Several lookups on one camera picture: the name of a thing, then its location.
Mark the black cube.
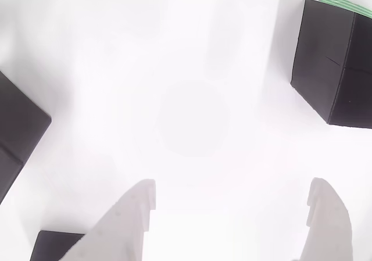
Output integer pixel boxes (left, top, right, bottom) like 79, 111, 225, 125
0, 70, 52, 205
30, 230, 85, 261
290, 0, 372, 129

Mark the green striped square marker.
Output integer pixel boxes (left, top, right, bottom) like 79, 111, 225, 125
318, 0, 372, 19

